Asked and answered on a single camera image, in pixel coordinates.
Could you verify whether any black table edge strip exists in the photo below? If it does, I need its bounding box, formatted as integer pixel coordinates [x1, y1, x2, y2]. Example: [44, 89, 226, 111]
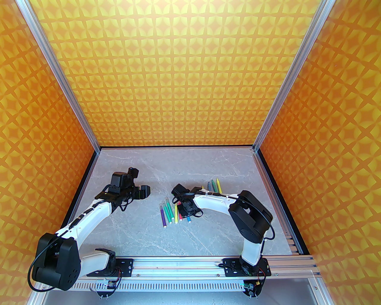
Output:
[48, 150, 100, 256]
[257, 149, 313, 256]

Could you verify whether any small controller board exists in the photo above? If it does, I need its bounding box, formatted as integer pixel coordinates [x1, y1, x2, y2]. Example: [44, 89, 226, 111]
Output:
[240, 280, 264, 298]
[96, 280, 119, 298]

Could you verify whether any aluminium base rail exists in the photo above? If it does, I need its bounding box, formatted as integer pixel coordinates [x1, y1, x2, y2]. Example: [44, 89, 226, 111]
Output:
[40, 256, 321, 279]

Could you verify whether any perforated metal cable tray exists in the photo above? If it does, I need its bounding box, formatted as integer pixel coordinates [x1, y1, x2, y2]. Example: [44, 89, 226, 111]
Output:
[31, 278, 325, 294]

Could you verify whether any aluminium side rail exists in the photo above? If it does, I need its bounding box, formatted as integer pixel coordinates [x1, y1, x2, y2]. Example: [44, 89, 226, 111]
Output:
[284, 234, 305, 256]

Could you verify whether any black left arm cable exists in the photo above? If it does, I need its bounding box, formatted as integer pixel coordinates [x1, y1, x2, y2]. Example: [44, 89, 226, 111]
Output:
[28, 185, 133, 293]

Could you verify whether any aluminium frame post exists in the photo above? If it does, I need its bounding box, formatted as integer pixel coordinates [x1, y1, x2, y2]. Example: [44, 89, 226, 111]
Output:
[252, 0, 336, 154]
[15, 0, 101, 154]

